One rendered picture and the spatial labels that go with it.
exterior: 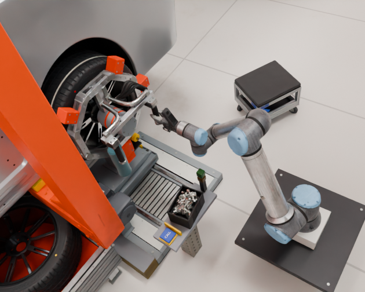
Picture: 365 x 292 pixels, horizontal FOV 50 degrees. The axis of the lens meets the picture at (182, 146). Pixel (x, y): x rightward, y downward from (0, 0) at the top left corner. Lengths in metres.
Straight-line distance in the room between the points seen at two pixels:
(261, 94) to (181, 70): 1.06
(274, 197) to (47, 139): 1.09
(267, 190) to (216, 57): 2.22
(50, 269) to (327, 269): 1.55
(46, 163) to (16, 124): 0.24
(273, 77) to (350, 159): 0.85
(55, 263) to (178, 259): 0.82
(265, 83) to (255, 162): 1.40
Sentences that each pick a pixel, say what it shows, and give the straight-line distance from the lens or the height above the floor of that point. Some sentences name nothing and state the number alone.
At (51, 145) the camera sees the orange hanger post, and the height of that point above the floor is 1.41.
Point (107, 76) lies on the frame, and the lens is 2.24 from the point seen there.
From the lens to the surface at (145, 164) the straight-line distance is 2.99.
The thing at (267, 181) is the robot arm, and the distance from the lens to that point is 1.90.
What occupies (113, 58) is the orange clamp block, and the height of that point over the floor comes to 1.16.
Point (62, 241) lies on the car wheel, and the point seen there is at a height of 0.50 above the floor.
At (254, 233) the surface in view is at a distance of 2.45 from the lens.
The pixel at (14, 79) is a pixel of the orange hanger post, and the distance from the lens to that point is 1.39.
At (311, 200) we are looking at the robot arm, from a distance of 2.17.
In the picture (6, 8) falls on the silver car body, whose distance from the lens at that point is 1.97.
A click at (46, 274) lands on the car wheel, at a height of 0.50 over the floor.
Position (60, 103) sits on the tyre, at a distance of 2.21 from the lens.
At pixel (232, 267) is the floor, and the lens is 2.69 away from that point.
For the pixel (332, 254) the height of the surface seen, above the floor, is 0.30.
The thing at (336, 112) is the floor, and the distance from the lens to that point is 3.44.
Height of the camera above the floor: 2.53
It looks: 52 degrees down
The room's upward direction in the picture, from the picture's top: 14 degrees counter-clockwise
